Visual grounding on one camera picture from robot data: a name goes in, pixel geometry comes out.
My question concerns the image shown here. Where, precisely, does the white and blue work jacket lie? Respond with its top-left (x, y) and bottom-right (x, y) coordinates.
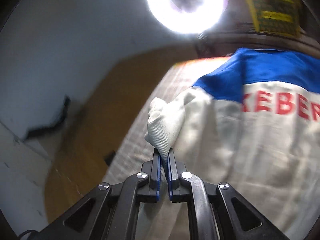
top-left (145, 48), bottom-right (319, 239)

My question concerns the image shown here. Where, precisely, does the yellow green storage box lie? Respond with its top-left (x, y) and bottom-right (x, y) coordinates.
top-left (246, 0), bottom-right (300, 38)

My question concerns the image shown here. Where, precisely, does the plaid bed cover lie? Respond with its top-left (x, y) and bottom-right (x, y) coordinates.
top-left (103, 56), bottom-right (229, 185)

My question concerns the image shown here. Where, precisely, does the ring light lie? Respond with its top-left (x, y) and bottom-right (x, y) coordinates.
top-left (146, 0), bottom-right (228, 35)

